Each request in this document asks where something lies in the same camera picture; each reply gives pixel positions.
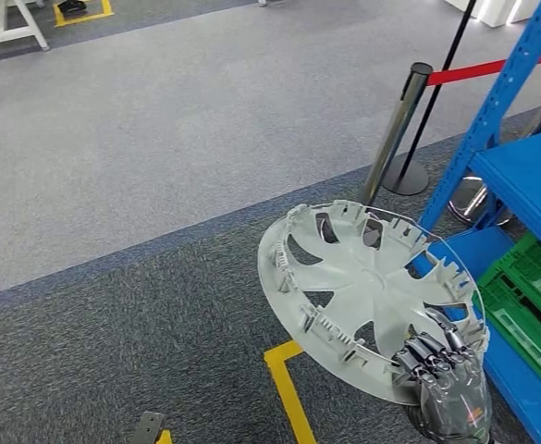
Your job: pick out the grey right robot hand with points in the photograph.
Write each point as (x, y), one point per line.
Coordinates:
(455, 398)

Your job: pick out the grey plastic wheel cover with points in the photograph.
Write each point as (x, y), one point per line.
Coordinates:
(367, 288)

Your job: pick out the blue metal shelf rack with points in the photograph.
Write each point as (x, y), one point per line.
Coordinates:
(524, 178)

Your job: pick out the green plastic crate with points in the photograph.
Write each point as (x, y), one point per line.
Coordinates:
(529, 257)
(529, 367)

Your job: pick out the yellow tape square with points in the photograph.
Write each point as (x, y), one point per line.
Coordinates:
(288, 386)

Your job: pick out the red barrier belt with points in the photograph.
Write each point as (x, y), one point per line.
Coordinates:
(473, 70)

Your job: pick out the dark grey robot foot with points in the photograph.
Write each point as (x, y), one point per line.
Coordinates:
(147, 429)

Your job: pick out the black shoe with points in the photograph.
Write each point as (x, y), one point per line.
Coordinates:
(72, 6)

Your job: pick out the chrome stanchion post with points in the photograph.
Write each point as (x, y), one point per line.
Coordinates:
(397, 132)
(473, 202)

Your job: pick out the black stanchion post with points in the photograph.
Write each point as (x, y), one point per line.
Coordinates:
(406, 178)

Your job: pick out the white table frame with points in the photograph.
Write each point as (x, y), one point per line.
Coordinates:
(1, 38)

